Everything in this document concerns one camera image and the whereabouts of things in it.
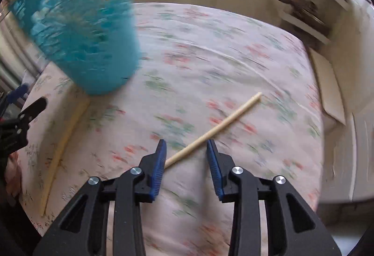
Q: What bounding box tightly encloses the person's left hand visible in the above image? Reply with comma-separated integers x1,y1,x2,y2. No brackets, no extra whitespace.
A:
4,154,26,207

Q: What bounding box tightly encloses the cream bench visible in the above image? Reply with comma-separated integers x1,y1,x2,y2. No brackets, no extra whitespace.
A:
309,48,347,126

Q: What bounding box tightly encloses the pale wooden chopstick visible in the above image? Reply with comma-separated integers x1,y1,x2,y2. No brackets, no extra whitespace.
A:
39,98,92,217
164,92,263,169

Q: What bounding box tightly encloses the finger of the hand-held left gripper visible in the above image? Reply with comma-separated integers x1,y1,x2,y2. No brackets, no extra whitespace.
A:
18,97,48,126
0,84,29,112

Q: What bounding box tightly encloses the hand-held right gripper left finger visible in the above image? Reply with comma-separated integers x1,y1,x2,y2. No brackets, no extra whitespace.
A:
33,139,168,256

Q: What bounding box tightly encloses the teal perforated plastic basket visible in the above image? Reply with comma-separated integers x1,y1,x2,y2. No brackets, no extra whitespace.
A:
8,0,143,96

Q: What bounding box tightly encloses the floral tablecloth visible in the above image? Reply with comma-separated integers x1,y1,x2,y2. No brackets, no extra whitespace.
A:
18,2,325,256

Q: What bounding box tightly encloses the dark pot with lid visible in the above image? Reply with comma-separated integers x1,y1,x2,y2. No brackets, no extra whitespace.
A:
279,0,323,26

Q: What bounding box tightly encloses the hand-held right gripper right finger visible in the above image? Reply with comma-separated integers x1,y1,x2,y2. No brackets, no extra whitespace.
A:
206,139,342,256

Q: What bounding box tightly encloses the cream tall cabinet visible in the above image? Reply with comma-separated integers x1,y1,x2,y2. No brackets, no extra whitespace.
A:
318,0,374,204

